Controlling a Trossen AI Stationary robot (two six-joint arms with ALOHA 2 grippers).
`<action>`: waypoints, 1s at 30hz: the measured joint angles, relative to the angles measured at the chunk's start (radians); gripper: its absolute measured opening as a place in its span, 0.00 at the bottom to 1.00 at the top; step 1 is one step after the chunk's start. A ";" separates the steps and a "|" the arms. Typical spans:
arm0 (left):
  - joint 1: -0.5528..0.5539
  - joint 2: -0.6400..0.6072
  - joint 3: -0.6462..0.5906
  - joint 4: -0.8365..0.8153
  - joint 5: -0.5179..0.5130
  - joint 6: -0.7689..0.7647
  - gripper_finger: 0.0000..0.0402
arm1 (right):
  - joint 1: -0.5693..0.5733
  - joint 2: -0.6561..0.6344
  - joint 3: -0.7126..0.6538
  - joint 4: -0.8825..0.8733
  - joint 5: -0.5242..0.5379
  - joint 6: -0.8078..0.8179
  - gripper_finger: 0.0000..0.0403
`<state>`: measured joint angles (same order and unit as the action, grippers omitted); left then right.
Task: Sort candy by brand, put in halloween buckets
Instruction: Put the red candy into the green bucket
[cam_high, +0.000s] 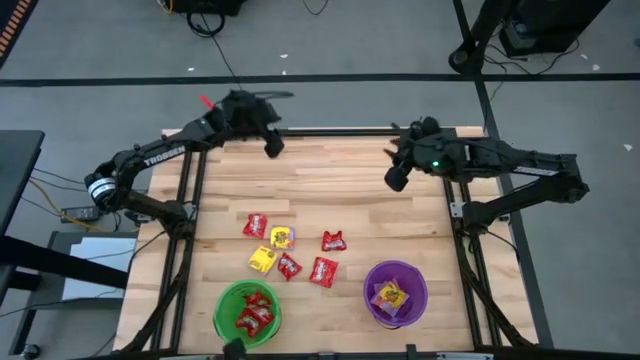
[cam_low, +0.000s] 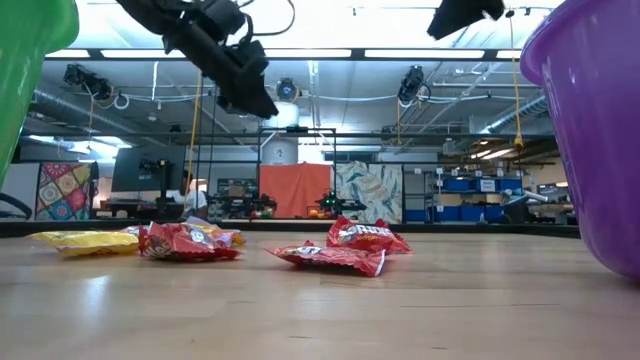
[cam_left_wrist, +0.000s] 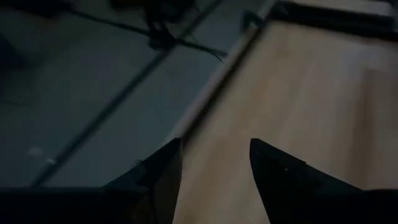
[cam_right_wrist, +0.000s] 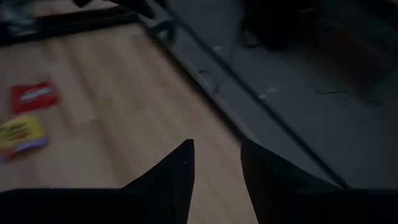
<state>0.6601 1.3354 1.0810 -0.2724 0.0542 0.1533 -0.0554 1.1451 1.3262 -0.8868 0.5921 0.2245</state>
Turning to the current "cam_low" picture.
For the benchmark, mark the background robot with green lights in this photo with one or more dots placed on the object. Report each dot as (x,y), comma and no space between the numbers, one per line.
(332,202)

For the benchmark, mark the colourful patterned cloth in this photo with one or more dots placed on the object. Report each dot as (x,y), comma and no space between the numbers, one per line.
(62,192)

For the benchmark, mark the purple plastic bucket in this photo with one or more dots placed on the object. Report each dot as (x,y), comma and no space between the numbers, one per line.
(600,150)

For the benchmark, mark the white tank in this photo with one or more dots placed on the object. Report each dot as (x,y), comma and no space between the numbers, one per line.
(281,130)

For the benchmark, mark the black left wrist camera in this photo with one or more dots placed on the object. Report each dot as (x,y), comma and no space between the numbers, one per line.
(222,15)

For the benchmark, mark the leaf patterned panel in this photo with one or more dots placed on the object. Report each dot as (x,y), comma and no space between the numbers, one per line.
(372,192)

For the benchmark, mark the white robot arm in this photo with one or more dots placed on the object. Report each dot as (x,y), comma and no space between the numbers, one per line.
(520,200)

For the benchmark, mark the shelf with blue bins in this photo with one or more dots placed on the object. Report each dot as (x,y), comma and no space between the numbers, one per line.
(470,200)

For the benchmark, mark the black overhead camera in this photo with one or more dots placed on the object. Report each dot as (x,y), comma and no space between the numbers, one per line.
(85,80)
(411,82)

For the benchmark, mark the plain yellow candy bag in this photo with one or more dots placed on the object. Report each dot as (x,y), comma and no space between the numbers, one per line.
(85,242)

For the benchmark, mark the black round ceiling device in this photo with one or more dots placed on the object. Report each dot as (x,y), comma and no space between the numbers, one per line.
(287,90)

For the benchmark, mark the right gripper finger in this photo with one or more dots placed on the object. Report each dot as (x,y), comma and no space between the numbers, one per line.
(460,15)

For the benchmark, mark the person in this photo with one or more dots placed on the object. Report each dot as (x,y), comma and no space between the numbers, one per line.
(192,200)

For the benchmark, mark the orange cloth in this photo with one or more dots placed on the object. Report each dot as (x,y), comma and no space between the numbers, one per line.
(295,190)

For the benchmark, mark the black aluminium table frame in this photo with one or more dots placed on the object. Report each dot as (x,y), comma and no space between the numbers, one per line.
(450,230)

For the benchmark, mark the green plastic bucket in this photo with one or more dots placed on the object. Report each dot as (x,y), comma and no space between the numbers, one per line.
(25,75)

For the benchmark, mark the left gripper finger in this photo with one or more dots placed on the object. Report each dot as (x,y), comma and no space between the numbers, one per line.
(237,95)
(262,95)

